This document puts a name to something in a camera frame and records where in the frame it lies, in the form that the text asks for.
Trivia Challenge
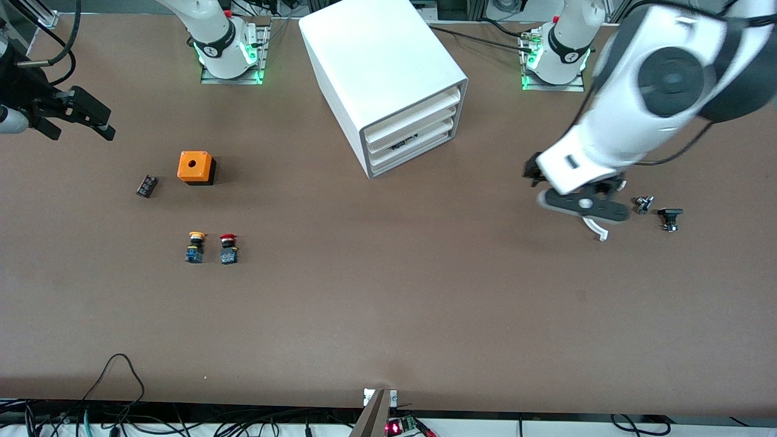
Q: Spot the yellow-capped push button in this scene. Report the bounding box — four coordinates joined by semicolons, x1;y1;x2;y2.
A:
185;231;207;264

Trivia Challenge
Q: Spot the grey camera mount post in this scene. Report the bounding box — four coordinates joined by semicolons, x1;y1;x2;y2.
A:
349;388;392;437

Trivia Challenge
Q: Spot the looped thin black cable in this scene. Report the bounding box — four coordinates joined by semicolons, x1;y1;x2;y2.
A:
81;353;146;425

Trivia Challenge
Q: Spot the orange box with hole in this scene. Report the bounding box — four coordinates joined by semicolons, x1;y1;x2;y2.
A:
177;151;217;186

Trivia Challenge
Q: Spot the aluminium corner profile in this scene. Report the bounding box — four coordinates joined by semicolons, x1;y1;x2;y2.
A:
12;0;59;28

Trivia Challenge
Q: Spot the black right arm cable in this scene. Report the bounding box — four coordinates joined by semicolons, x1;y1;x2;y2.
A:
17;0;83;86

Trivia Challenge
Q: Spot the circuit board with red light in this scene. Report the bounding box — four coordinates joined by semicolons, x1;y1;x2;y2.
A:
385;415;421;436

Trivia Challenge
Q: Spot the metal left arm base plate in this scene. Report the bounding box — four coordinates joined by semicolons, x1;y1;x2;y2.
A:
519;27;585;93

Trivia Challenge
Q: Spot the coiled black cable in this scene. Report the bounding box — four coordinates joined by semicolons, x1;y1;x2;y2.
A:
610;414;671;436

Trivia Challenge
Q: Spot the white cabinet drawer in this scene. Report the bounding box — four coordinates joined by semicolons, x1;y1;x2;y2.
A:
362;85;463;146
367;126;456;178
365;108;459;162

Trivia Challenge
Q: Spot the long black table cable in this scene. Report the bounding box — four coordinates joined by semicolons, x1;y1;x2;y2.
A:
427;24;538;46

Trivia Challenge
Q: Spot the white drawer cabinet shell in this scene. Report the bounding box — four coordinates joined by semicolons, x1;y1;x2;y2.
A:
299;0;469;179

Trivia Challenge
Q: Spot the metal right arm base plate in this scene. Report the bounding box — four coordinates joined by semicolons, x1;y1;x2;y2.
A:
200;24;271;84

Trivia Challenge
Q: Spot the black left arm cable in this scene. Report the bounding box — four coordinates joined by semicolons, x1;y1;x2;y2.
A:
634;118;716;168

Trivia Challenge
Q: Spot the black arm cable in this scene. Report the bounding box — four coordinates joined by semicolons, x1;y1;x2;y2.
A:
17;0;83;86
634;118;716;168

